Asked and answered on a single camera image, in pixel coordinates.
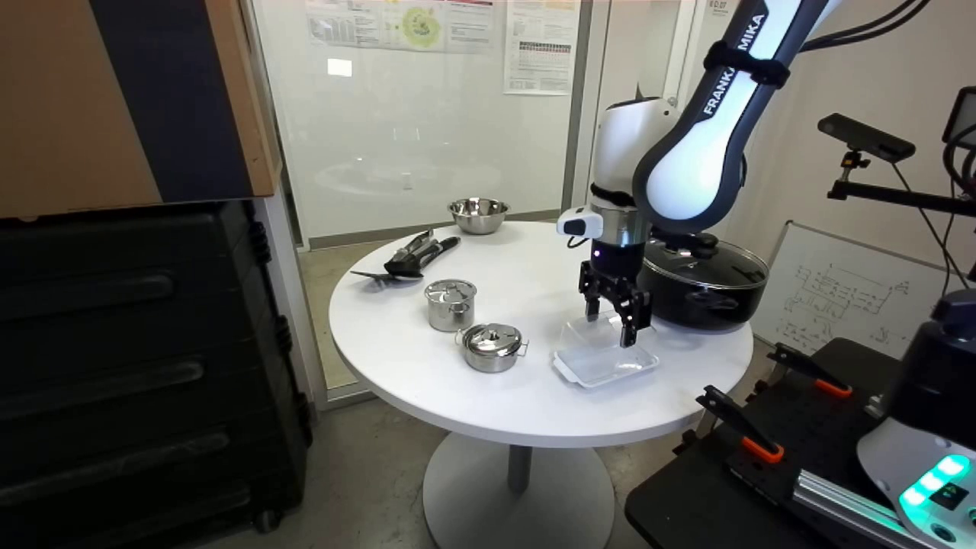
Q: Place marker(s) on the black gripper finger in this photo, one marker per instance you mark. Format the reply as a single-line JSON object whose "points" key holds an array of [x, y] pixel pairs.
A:
{"points": [[634, 315], [589, 298]]}

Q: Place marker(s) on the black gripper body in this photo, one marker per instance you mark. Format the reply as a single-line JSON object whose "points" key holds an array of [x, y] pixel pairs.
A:
{"points": [[615, 262]]}

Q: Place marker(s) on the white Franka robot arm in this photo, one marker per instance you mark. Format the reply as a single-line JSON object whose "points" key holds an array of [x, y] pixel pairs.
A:
{"points": [[701, 162]]}

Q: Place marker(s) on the black cooking pot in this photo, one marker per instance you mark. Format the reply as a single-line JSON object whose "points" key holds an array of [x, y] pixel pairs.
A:
{"points": [[713, 303]]}

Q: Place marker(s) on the glass pot lid black knob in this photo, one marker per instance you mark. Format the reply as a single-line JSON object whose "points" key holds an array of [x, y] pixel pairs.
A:
{"points": [[720, 268]]}

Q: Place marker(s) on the steel bowl near edge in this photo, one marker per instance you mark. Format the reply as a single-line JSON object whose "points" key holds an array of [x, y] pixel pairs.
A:
{"points": [[493, 348]]}

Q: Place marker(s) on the round white table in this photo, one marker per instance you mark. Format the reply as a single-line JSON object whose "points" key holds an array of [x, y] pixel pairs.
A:
{"points": [[507, 408]]}

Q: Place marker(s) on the wide steel bowl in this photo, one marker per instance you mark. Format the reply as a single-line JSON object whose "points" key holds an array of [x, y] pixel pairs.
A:
{"points": [[477, 215]]}

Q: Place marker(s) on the tall steel cup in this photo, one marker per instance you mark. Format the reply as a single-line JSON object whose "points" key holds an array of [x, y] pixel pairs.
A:
{"points": [[449, 307]]}

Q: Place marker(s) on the black kitchen tongs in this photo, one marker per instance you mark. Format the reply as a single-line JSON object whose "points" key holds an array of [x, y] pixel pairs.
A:
{"points": [[422, 251]]}

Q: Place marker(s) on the black perforated robot bench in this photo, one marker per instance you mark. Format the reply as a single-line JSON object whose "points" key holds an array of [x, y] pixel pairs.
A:
{"points": [[713, 507]]}

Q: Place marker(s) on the black spatula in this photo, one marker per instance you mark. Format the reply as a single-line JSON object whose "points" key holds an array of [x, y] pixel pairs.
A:
{"points": [[383, 276]]}

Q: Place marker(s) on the white whiteboard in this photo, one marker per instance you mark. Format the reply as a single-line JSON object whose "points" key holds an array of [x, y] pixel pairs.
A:
{"points": [[843, 295]]}

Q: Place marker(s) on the white text poster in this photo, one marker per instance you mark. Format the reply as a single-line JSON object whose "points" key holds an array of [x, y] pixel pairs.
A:
{"points": [[537, 50]]}

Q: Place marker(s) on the poster with green circle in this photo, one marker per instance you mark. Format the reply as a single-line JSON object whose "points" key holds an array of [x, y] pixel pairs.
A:
{"points": [[417, 26]]}

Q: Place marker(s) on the small white sticker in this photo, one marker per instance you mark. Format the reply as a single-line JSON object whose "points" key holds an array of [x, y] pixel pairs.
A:
{"points": [[339, 67]]}

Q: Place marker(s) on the black stand-mounted device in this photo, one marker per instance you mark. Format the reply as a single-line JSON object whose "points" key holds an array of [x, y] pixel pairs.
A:
{"points": [[966, 116]]}

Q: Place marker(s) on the black ribbed case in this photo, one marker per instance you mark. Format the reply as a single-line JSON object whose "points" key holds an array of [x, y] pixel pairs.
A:
{"points": [[122, 355]]}

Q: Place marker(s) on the brown cardboard box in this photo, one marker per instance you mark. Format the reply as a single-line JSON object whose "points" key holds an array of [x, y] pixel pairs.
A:
{"points": [[62, 102]]}

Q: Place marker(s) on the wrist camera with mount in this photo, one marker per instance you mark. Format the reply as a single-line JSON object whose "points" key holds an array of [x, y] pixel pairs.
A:
{"points": [[573, 228]]}

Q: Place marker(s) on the black camera on stand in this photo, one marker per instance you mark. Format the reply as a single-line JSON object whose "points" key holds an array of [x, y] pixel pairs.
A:
{"points": [[864, 138]]}

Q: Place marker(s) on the aluminium rail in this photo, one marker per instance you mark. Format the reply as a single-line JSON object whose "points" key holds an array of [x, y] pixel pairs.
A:
{"points": [[843, 504]]}

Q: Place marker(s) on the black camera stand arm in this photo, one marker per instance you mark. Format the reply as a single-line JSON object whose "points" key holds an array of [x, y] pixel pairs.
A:
{"points": [[894, 193]]}

